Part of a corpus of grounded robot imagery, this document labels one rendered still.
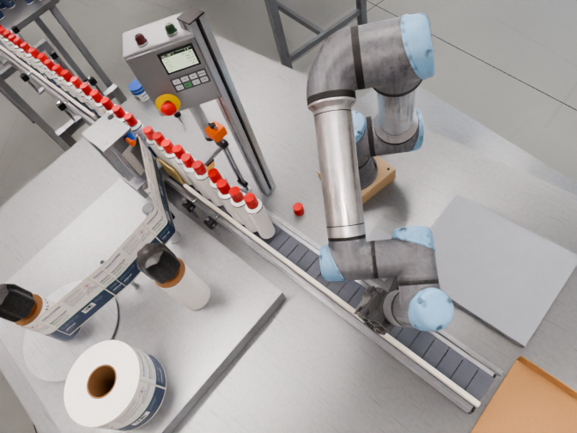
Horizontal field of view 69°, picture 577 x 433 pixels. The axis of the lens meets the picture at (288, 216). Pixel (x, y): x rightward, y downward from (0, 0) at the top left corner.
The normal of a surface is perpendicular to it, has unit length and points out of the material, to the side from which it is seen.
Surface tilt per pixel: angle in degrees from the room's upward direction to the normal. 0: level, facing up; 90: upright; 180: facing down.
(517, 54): 0
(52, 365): 0
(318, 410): 0
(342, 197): 34
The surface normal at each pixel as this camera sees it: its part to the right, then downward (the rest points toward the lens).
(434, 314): 0.19, -0.18
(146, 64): 0.22, 0.81
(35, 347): -0.21, -0.50
